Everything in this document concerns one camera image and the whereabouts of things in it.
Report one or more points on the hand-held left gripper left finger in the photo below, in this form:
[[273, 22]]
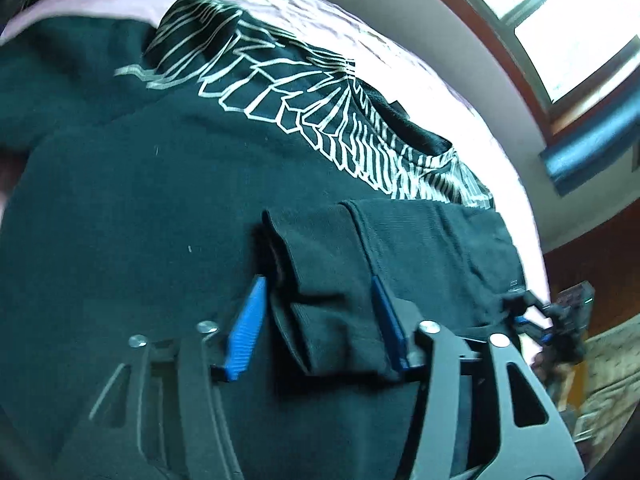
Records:
[[244, 325]]

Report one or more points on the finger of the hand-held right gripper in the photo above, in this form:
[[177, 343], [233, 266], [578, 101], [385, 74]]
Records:
[[530, 325], [520, 302]]

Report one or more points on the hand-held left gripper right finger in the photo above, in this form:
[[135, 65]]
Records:
[[390, 325]]

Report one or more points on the black t-shirt white wing print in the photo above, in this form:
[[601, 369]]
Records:
[[150, 210]]

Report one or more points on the pale patterned cloth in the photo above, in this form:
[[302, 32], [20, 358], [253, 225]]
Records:
[[612, 375]]

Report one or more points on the blue curtain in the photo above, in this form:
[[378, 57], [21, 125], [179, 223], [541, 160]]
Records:
[[590, 152]]

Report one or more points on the wooden framed window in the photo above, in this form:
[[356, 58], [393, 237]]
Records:
[[575, 45]]

